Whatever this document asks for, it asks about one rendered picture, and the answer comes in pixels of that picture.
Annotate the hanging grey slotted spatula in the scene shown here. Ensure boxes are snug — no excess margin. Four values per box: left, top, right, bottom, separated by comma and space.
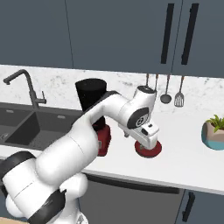
173, 75, 186, 109

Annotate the black cupboard handle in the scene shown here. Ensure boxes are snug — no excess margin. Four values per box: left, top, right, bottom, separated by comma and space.
160, 3, 175, 65
180, 3, 200, 66
181, 191, 196, 223

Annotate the hanging grey ladle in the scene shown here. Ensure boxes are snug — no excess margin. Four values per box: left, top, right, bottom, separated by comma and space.
159, 73, 173, 105

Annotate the dark blue cupboard door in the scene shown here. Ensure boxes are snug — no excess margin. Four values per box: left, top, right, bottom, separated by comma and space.
0, 0, 74, 70
171, 0, 224, 79
64, 0, 184, 75
174, 188, 224, 224

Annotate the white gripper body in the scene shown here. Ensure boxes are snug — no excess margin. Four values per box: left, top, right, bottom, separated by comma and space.
125, 127, 160, 151

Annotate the black lower cupboard handle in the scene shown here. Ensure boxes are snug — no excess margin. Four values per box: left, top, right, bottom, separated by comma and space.
181, 191, 196, 223

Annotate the dark blue lower cupboard door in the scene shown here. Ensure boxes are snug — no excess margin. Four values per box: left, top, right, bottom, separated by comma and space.
174, 188, 224, 224

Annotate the grey dishwasher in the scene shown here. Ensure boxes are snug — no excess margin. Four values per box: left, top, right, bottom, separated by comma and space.
78, 172, 186, 224

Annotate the hanging grey tool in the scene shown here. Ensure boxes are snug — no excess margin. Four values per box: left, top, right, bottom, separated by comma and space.
154, 73, 160, 93
144, 73, 151, 88

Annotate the dark grey sink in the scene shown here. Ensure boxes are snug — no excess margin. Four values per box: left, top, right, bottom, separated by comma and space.
0, 101, 86, 151

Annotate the black dishwasher handle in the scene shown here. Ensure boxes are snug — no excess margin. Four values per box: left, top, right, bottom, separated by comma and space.
85, 173, 180, 195

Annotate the red round blender lid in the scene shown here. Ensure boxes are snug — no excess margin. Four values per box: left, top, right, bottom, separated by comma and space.
134, 139, 163, 159

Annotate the green plant in teal pot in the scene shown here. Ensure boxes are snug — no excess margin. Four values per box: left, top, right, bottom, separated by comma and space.
200, 114, 224, 151

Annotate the black tap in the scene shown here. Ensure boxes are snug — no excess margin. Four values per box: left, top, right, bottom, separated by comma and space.
3, 68, 47, 109

